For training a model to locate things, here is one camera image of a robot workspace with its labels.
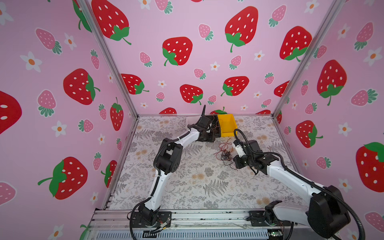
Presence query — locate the red black cable bundle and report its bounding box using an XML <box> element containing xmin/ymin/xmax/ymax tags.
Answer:
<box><xmin>212</xmin><ymin>142</ymin><xmax>238</xmax><ymax>165</ymax></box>

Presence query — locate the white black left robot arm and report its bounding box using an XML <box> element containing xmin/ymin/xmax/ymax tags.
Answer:
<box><xmin>129</xmin><ymin>106</ymin><xmax>215</xmax><ymax>240</ymax></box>

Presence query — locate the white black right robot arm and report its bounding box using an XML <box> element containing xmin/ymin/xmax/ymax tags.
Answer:
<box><xmin>233</xmin><ymin>129</ymin><xmax>366</xmax><ymax>240</ymax></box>

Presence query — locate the black plastic storage bin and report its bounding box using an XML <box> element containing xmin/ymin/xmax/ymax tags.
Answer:
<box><xmin>208</xmin><ymin>115</ymin><xmax>222</xmax><ymax>138</ymax></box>

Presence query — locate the white translucent storage bin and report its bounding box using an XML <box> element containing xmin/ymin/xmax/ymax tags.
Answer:
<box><xmin>186</xmin><ymin>116</ymin><xmax>200</xmax><ymax>126</ymax></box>

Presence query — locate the yellow plastic storage bin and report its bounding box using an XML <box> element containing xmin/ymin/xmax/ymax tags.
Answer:
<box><xmin>218</xmin><ymin>114</ymin><xmax>238</xmax><ymax>137</ymax></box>

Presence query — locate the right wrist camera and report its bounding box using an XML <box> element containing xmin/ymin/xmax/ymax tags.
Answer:
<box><xmin>233</xmin><ymin>142</ymin><xmax>245</xmax><ymax>158</ymax></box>

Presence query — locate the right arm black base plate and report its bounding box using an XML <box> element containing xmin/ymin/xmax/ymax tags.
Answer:
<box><xmin>246</xmin><ymin>210</ymin><xmax>291</xmax><ymax>227</ymax></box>

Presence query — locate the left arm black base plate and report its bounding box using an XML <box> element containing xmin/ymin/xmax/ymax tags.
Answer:
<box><xmin>130</xmin><ymin>211</ymin><xmax>172</xmax><ymax>228</ymax></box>

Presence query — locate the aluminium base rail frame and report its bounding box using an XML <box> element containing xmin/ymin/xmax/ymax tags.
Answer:
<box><xmin>84</xmin><ymin>209</ymin><xmax>321</xmax><ymax>240</ymax></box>

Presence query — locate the aluminium left corner post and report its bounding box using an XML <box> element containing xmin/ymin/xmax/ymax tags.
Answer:
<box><xmin>79</xmin><ymin>0</ymin><xmax>139</xmax><ymax>120</ymax></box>

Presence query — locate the aluminium corner post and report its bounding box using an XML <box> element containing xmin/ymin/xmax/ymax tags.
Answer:
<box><xmin>79</xmin><ymin>0</ymin><xmax>139</xmax><ymax>120</ymax></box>
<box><xmin>272</xmin><ymin>0</ymin><xmax>345</xmax><ymax>120</ymax></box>

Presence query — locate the aluminium right corner post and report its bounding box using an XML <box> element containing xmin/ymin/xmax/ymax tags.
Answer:
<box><xmin>272</xmin><ymin>0</ymin><xmax>345</xmax><ymax>120</ymax></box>

